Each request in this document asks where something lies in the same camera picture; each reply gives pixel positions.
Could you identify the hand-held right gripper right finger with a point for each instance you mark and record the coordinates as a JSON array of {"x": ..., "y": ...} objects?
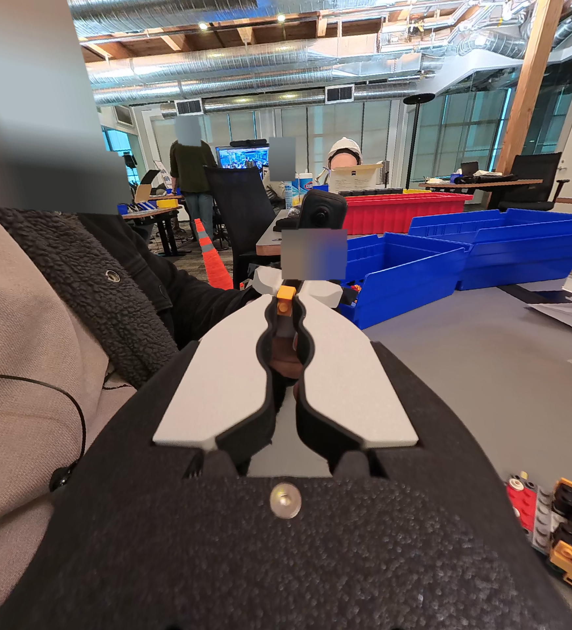
[{"x": 354, "y": 384}]

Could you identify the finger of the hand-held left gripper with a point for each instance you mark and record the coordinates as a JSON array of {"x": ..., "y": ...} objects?
[
  {"x": 266, "y": 280},
  {"x": 323, "y": 291}
]

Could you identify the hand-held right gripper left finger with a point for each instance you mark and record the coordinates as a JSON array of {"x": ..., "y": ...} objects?
[{"x": 217, "y": 384}]

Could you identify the person's left hand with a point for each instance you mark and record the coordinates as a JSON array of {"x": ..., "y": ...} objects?
[{"x": 283, "y": 362}]

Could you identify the white wipes canister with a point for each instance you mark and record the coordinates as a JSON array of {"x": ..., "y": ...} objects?
[
  {"x": 290, "y": 194},
  {"x": 306, "y": 187}
]

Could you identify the white cardboard box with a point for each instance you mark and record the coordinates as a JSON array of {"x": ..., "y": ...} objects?
[{"x": 354, "y": 178}]

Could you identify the row of black boxes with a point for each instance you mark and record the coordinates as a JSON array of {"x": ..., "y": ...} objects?
[{"x": 364, "y": 192}]

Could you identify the orange traffic cone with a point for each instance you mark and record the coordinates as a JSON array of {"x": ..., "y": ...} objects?
[{"x": 214, "y": 261}]

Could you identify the black high-back chair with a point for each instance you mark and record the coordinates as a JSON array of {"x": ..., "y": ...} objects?
[{"x": 241, "y": 211}]

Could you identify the red plastic bin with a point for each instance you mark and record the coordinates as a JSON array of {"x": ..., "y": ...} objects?
[{"x": 404, "y": 211}]

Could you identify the blue plastic bin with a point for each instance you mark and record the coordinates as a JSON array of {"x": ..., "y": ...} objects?
[
  {"x": 527, "y": 261},
  {"x": 463, "y": 224},
  {"x": 404, "y": 280}
]

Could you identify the television screen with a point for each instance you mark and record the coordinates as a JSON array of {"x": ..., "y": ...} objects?
[{"x": 242, "y": 156}]

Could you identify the black floor lamp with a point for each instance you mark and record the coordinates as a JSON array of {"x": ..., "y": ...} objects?
[{"x": 416, "y": 138}]

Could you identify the yellow plastic bin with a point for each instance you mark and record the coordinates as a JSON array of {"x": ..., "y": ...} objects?
[{"x": 163, "y": 203}]

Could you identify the wooden edge desk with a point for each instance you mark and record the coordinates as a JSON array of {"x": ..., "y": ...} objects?
[{"x": 150, "y": 211}]

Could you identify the dark grey fleece jacket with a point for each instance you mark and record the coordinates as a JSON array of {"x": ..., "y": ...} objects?
[{"x": 94, "y": 275}]

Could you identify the beige sweatshirt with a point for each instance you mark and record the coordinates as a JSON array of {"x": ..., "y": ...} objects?
[{"x": 20, "y": 369}]

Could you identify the black office chair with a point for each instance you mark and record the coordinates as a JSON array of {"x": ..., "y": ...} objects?
[{"x": 532, "y": 179}]

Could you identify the wooden pillar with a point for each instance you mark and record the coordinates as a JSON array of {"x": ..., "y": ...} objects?
[{"x": 527, "y": 83}]

